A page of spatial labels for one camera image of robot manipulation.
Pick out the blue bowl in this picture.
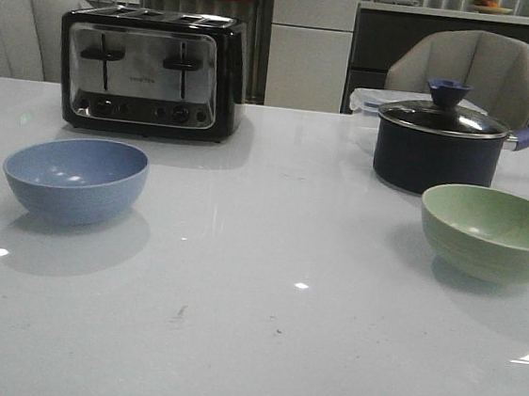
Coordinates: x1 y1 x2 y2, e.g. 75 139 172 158
3 138 150 226

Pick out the green bowl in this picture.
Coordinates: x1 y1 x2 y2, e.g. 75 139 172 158
421 184 529 284

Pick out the clear plastic food container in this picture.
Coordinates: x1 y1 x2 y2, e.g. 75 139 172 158
347 85 484 136

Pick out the dark blue saucepan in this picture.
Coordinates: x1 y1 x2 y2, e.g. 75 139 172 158
373 116 529 195

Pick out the white cabinet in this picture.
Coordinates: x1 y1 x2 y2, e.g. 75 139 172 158
264 0 360 113

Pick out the black chrome four-slot toaster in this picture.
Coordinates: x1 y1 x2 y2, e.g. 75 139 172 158
61 5 247 142

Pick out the glass pot lid blue knob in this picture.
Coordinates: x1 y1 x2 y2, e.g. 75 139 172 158
378 78 509 139

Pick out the dark kitchen counter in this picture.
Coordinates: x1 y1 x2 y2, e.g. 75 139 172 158
343 1 529 112

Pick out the right beige upholstered chair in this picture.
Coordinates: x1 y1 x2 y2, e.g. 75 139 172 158
384 30 529 130

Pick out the beige upholstered chair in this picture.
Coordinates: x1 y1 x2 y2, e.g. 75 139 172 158
0 0 90 83
384 30 529 130

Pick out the fruit bowl on counter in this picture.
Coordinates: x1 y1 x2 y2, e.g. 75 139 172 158
471 0 512 15

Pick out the left beige upholstered chair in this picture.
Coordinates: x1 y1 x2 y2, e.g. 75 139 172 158
0 0 90 83

